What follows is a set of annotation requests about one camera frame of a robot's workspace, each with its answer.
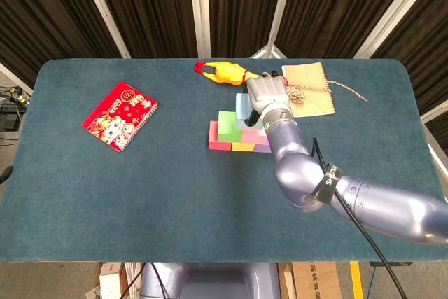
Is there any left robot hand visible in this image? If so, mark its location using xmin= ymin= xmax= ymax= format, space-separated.
xmin=0 ymin=165 xmax=14 ymax=185

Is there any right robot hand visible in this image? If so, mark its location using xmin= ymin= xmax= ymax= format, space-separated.
xmin=244 ymin=72 xmax=293 ymax=128

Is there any light blue foam cube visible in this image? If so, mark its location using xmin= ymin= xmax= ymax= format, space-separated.
xmin=234 ymin=92 xmax=263 ymax=131

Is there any pink foam cube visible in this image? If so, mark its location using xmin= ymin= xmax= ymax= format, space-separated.
xmin=241 ymin=127 xmax=270 ymax=146

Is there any green foam cube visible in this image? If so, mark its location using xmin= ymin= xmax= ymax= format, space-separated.
xmin=216 ymin=111 xmax=244 ymax=144

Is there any purple foam cube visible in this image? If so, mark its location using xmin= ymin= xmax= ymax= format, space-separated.
xmin=253 ymin=137 xmax=273 ymax=155

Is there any red foam cube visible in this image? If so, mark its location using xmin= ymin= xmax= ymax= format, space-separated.
xmin=208 ymin=120 xmax=233 ymax=151

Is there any yellow rubber chicken toy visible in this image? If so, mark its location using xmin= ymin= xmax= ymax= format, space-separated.
xmin=194 ymin=61 xmax=263 ymax=86

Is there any beige cloth notebook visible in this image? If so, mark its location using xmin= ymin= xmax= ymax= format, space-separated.
xmin=281 ymin=62 xmax=336 ymax=118

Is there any black equipment box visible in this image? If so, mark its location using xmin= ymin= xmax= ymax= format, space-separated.
xmin=0 ymin=111 xmax=22 ymax=132

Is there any yellow foam cube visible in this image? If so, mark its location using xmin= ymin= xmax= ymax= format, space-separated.
xmin=231 ymin=141 xmax=256 ymax=153

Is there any red spiral notebook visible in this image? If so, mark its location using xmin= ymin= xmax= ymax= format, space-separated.
xmin=80 ymin=81 xmax=159 ymax=153

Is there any dark brown curtain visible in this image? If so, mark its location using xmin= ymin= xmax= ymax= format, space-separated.
xmin=0 ymin=0 xmax=448 ymax=132

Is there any teal felt table cover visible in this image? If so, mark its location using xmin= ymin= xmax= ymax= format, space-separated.
xmin=0 ymin=57 xmax=442 ymax=264

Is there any white carton box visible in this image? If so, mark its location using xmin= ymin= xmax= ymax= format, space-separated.
xmin=99 ymin=263 xmax=123 ymax=299

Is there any brown cardboard box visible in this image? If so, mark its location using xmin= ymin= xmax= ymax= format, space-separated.
xmin=292 ymin=262 xmax=342 ymax=299

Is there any grey robot torso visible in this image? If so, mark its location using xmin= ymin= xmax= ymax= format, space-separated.
xmin=139 ymin=262 xmax=281 ymax=299

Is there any braided rope toy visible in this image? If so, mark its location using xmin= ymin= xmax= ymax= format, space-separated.
xmin=285 ymin=74 xmax=369 ymax=104

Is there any white metal frame post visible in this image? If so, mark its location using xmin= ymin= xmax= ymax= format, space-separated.
xmin=75 ymin=0 xmax=132 ymax=59
xmin=419 ymin=102 xmax=448 ymax=125
xmin=0 ymin=62 xmax=34 ymax=95
xmin=250 ymin=0 xmax=298 ymax=59
xmin=188 ymin=0 xmax=212 ymax=59
xmin=353 ymin=0 xmax=440 ymax=59

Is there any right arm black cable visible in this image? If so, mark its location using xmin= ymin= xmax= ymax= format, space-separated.
xmin=307 ymin=137 xmax=407 ymax=299

